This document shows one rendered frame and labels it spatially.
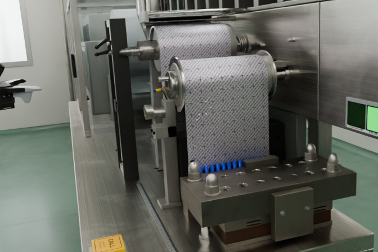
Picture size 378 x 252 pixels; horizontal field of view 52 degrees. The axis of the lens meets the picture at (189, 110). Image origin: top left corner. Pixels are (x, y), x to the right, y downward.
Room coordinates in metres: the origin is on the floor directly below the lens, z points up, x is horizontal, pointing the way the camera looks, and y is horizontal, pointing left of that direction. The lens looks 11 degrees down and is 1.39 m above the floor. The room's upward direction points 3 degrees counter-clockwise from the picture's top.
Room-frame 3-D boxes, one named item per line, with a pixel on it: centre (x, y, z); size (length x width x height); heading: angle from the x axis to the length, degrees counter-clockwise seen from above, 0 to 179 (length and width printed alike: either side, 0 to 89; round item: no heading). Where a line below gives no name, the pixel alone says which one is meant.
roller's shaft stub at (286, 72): (1.12, -0.25, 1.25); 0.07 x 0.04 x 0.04; 107
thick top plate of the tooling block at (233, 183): (0.91, -0.18, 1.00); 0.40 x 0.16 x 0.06; 107
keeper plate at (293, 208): (0.83, -0.22, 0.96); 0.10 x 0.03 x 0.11; 107
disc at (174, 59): (1.03, 0.03, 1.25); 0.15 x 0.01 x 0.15; 17
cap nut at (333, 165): (0.91, -0.35, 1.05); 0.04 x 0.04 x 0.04
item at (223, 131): (1.01, -0.10, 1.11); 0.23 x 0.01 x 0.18; 107
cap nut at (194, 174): (0.91, 0.00, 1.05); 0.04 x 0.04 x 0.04
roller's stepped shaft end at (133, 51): (1.25, 0.18, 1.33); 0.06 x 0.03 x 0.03; 107
